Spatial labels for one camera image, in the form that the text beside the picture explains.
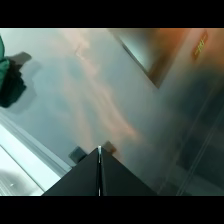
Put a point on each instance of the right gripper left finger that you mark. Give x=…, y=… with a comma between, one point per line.
x=80, y=180

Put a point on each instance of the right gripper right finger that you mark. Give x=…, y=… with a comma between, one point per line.
x=123, y=181

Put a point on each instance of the green garment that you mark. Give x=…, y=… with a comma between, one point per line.
x=9, y=81

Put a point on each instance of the silver frame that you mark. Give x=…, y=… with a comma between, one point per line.
x=30, y=150

